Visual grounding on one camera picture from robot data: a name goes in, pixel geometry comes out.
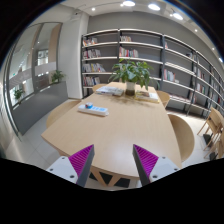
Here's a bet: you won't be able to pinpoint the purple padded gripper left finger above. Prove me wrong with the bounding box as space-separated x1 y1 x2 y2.
47 145 95 187

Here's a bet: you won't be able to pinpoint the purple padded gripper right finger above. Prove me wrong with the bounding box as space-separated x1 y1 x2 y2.
133 144 179 186

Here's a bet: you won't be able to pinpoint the white blue charger plug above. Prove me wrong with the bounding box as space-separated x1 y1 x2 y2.
85 102 93 109

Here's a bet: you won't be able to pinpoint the wooden chair right near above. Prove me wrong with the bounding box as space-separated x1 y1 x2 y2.
168 114 195 161

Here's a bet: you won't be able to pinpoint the wooden chair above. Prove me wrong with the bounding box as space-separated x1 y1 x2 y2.
168 114 195 161
92 83 107 92
157 91 170 107

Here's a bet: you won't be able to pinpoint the white power strip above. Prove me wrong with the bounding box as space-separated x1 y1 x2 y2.
78 105 109 116

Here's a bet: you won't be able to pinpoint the stacked books right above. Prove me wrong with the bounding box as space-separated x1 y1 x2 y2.
135 91 159 103

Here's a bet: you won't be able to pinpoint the wooden chair right far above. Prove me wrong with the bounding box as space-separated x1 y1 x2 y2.
157 91 170 107

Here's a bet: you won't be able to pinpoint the wooden chairs at right edge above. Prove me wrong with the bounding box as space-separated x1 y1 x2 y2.
203 108 224 150

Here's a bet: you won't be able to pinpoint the wooden chair far left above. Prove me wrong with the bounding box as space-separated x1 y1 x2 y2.
92 83 107 92

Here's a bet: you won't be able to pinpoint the open magazine left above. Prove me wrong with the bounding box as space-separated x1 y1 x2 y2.
96 86 124 96

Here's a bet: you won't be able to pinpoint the potted plant by window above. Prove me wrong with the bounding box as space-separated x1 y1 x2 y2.
51 70 64 83

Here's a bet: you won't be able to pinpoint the small plant on ledge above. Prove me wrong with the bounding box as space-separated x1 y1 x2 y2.
14 89 24 101

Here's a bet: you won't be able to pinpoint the green potted plant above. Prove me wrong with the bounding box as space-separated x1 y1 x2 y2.
109 59 152 96

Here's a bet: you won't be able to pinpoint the grey wall bookshelf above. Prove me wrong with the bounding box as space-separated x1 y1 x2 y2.
81 29 224 118

